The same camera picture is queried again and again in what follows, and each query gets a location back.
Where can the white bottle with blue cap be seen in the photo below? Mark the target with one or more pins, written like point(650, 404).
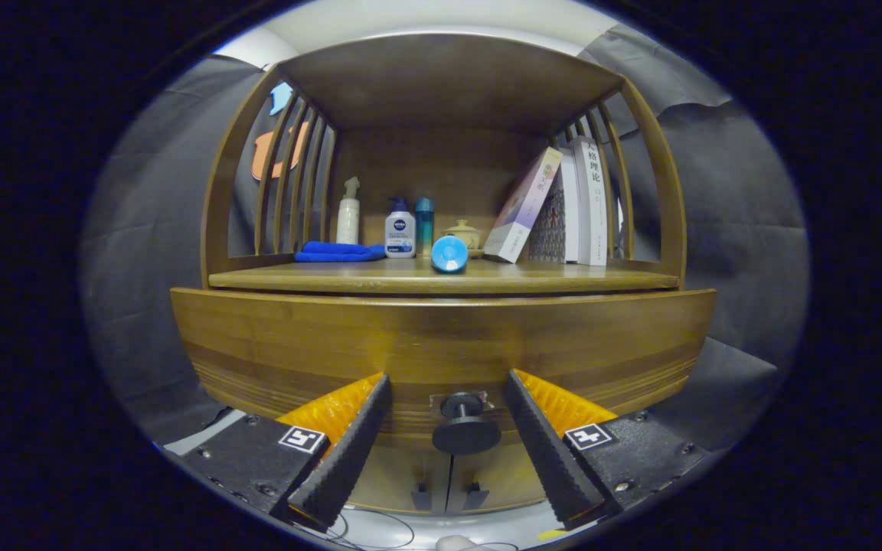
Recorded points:
point(400, 233)

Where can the white pump bottle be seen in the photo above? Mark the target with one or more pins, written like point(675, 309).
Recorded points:
point(347, 218)

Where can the black drawer knob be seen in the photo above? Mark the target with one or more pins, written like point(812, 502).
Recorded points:
point(465, 432)

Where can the teal transparent bottle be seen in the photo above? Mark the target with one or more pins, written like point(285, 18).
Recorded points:
point(424, 226)

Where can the purple and white book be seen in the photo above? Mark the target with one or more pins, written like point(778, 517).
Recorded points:
point(521, 207)

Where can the wooden cabinet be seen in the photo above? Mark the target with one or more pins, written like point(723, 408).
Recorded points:
point(449, 84)

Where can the plain white book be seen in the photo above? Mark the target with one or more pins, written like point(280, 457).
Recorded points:
point(571, 207)

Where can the wooden drawer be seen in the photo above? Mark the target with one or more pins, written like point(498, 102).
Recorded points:
point(441, 337)

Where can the beige lidded teacup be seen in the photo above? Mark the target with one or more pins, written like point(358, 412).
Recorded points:
point(468, 232)

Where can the black patterned book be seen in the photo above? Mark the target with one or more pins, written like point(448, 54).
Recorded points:
point(548, 226)

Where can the wooden countertop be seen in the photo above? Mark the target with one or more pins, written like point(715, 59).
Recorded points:
point(410, 277)

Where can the wooden cabinet door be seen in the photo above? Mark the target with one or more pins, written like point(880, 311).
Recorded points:
point(403, 478)
point(510, 474)

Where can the yellow floor tape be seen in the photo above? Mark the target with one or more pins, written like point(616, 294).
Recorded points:
point(550, 534)

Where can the blue translucent tube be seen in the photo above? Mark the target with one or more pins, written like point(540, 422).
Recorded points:
point(449, 254)

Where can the blue cloth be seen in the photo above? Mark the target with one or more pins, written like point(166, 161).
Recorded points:
point(338, 251)

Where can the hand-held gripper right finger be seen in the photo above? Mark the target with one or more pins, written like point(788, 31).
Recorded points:
point(544, 451)

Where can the white book with black lettering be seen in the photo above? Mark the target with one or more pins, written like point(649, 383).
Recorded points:
point(592, 199)

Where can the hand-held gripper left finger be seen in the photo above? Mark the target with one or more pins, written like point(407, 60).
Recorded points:
point(349, 455)

